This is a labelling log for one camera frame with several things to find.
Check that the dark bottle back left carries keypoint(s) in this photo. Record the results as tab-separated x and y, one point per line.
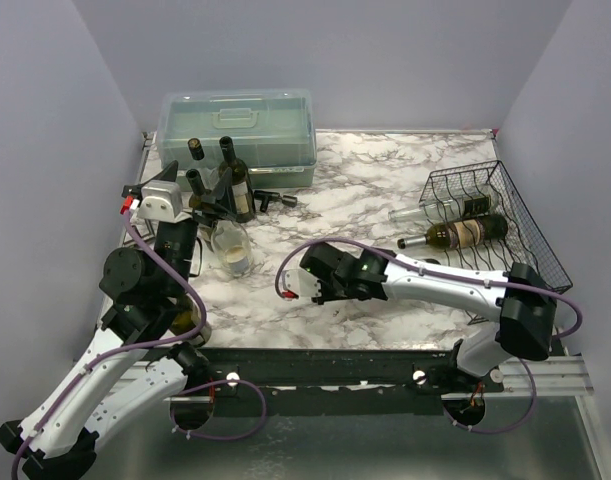
195	187

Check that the dark bottle beige label back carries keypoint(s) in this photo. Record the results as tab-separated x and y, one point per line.
241	183

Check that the metal T-shaped bracket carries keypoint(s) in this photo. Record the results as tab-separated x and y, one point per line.
144	230

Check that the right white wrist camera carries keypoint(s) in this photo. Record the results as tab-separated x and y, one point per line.
299	283

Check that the black wire wine rack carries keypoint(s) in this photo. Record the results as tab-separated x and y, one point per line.
524	242

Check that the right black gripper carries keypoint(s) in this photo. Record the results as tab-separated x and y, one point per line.
318	257

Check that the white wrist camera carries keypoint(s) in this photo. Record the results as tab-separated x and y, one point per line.
299	283
155	200

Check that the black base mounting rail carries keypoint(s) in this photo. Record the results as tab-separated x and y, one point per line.
299	382

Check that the dark wine bottle maroon label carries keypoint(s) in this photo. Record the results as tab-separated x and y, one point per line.
460	234

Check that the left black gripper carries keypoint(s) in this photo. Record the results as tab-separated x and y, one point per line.
224	194

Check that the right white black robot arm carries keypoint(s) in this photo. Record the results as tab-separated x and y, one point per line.
520	314

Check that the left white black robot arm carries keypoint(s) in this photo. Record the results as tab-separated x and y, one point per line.
146	347

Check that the dark bottle front left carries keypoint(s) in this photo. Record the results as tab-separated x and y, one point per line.
188	318

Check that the clear bottle in rack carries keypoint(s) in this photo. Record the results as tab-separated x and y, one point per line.
425	211

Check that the black T-shaped corkscrew tool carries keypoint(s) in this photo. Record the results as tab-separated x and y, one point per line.
268	197

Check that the translucent green plastic storage box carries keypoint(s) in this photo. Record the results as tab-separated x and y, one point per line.
272	131

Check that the dark capped bottle rear left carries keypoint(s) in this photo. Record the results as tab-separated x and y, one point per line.
195	149

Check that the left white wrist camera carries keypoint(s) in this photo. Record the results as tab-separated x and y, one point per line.
155	200

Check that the clear glass bottle standing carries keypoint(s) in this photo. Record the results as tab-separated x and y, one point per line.
231	244

